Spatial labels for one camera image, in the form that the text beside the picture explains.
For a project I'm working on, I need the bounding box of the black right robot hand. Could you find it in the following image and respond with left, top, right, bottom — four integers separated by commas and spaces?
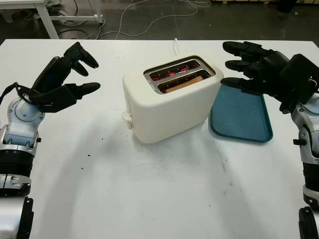
220, 41, 292, 100

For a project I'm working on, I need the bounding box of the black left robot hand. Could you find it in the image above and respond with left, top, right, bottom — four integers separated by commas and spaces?
32, 41, 102, 98

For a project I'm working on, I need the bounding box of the brown toast slice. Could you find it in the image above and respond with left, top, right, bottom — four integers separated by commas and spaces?
164, 76, 204, 94

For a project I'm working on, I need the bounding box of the cream two-slot toaster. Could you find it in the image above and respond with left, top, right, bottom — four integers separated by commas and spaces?
121, 55, 224, 144

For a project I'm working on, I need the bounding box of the blue plastic tray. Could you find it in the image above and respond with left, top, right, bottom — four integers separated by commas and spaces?
208, 86, 274, 143

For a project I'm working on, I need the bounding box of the black bin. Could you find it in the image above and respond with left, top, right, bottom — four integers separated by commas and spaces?
276, 0, 297, 13

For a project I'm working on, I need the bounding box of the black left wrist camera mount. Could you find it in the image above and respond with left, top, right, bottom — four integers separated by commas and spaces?
18, 84, 77, 113

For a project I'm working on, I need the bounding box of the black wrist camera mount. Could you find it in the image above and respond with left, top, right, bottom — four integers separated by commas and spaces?
18, 84, 77, 113
278, 54, 319, 114

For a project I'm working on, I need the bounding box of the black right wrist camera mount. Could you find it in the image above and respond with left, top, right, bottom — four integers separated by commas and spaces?
278, 54, 319, 114

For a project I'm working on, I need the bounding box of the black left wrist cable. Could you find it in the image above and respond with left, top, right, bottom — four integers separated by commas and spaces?
0, 83, 33, 105

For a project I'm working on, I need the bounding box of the black floor cable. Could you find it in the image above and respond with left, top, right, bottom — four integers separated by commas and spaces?
58, 28, 100, 40

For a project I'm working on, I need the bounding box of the white desk frame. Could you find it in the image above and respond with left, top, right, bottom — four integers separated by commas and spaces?
0, 0, 104, 40

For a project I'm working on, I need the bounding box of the white floor cable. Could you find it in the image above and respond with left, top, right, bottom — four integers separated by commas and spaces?
98, 0, 212, 40

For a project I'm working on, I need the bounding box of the white toaster power cord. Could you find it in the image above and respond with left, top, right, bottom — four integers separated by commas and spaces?
171, 38, 180, 57

